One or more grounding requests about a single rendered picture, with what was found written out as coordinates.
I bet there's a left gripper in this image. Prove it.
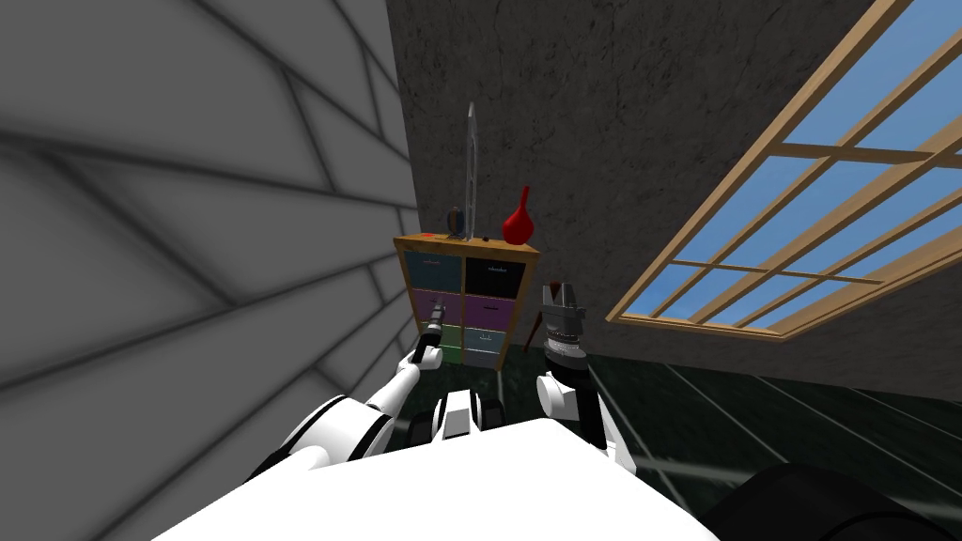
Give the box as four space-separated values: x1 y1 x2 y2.
411 304 447 366

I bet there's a wooden framed window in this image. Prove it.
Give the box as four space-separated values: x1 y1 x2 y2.
604 0 962 344

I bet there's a wooden dresser with coloured drawers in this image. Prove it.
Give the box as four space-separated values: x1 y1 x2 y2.
392 100 542 372

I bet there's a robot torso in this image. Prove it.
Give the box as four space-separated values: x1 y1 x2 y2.
149 388 724 541

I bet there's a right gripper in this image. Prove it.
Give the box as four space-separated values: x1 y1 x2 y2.
541 283 587 342

